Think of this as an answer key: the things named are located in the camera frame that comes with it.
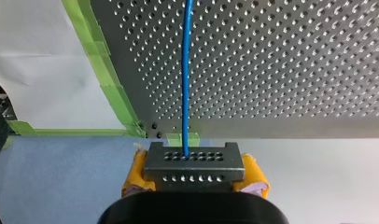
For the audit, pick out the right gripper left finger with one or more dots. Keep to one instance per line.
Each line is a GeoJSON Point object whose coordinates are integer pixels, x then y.
{"type": "Point", "coordinates": [134, 183]}

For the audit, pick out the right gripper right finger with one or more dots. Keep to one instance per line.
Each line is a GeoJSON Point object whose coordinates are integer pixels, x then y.
{"type": "Point", "coordinates": [254, 180]}

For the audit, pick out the grey board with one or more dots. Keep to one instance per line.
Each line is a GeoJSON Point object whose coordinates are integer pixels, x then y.
{"type": "Point", "coordinates": [53, 177]}

